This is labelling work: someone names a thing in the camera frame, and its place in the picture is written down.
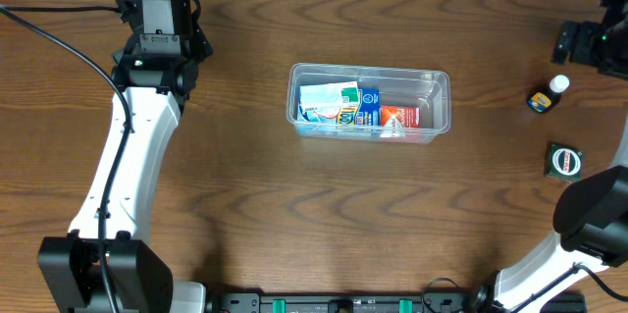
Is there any dark bottle white cap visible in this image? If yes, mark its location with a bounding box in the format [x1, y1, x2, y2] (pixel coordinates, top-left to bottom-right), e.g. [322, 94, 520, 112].
[526, 75, 570, 114]

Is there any dark green square box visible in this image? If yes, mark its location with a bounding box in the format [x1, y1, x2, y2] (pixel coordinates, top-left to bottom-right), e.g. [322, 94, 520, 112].
[544, 143, 584, 183]

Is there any white blue medicine box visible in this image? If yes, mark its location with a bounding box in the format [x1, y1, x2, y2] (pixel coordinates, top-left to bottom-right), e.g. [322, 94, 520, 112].
[299, 81, 359, 112]

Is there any blue fever patch box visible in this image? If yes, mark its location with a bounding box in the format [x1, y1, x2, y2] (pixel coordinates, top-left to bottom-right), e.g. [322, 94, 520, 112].
[298, 87, 382, 128]

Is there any red white medicine box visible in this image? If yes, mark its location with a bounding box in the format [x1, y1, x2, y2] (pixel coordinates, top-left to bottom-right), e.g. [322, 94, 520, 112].
[380, 105, 421, 138]

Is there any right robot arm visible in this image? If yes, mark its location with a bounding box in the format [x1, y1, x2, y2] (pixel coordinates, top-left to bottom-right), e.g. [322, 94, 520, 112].
[465, 0, 627, 312]

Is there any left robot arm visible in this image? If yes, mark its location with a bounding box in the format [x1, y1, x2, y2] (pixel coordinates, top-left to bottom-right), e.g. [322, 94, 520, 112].
[37, 0, 213, 312]

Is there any clear plastic container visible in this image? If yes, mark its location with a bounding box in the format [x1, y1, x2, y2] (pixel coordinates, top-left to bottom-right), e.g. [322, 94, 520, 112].
[287, 63, 451, 143]

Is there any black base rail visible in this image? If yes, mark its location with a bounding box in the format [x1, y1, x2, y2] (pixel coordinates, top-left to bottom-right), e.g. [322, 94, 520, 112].
[205, 291, 589, 313]

